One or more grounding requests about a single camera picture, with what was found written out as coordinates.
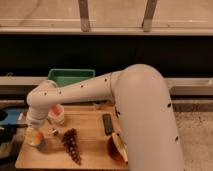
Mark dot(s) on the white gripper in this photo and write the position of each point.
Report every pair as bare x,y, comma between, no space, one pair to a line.
33,122

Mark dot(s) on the yellow apple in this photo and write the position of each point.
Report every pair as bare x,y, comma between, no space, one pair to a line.
35,137

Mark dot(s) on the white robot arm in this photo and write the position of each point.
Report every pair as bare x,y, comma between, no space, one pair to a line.
145,113

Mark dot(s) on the blue plastic cup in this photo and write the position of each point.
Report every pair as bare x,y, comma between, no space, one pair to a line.
38,146

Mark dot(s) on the small metal utensil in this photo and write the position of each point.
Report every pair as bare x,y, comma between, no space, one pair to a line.
55,132

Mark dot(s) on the blue object at left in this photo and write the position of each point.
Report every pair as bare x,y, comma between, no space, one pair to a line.
15,116

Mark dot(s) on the dark red grape bunch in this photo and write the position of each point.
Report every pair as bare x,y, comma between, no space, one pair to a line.
69,141

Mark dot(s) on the green plastic tray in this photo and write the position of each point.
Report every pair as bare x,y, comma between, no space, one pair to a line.
65,77

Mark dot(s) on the black rectangular remote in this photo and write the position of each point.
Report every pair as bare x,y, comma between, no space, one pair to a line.
108,126

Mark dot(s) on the yellow banana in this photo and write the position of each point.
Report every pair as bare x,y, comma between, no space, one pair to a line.
120,146

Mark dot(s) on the red brown bowl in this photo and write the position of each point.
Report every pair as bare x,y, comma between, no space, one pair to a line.
112,151

